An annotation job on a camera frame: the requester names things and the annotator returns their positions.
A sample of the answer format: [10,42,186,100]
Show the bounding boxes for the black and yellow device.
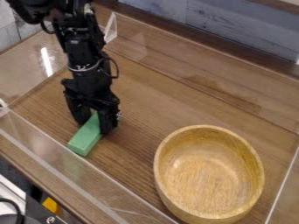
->
[0,185,83,224]

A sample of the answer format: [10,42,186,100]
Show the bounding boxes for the clear acrylic tray wall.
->
[0,10,299,224]

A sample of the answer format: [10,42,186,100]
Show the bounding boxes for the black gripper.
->
[61,65,122,135]

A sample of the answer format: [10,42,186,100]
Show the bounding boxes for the green rectangular block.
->
[69,113,103,157]

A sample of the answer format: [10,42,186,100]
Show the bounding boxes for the brown wooden bowl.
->
[154,125,266,224]

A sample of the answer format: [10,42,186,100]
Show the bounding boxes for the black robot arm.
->
[6,0,121,135]

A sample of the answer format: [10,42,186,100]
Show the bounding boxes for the black cable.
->
[0,198,27,224]

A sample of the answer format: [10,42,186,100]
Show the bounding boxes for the clear acrylic corner bracket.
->
[105,12,118,43]

